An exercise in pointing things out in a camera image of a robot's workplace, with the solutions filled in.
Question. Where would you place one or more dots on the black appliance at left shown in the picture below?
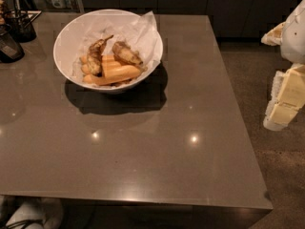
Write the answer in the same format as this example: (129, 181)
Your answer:
(10, 50)

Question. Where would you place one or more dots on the white robot base below table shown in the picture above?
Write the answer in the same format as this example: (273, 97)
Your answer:
(30, 213)

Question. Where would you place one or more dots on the white bowl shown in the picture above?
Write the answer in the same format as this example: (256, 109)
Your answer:
(68, 45)

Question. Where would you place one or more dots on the white paper liner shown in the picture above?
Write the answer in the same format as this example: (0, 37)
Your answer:
(118, 50)

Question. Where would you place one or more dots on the black utensil holder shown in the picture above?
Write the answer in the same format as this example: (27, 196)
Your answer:
(22, 29)

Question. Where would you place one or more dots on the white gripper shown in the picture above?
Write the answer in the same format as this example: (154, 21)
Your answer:
(294, 40)

